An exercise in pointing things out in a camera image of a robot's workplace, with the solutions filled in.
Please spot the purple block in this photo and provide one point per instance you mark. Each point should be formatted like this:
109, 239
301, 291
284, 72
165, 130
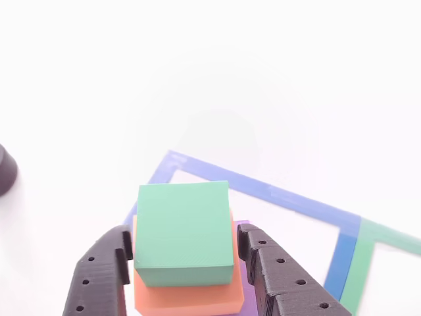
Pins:
248, 296

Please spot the green tape square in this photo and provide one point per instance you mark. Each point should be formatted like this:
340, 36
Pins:
358, 270

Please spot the orange block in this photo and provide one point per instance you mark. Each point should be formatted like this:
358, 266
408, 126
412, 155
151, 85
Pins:
187, 299

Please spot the green block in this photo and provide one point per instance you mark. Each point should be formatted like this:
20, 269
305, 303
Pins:
182, 224

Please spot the blue tape square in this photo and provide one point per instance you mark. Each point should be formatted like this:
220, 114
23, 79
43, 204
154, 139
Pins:
340, 260

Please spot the black camera tripod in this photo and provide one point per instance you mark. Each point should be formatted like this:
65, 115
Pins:
6, 171

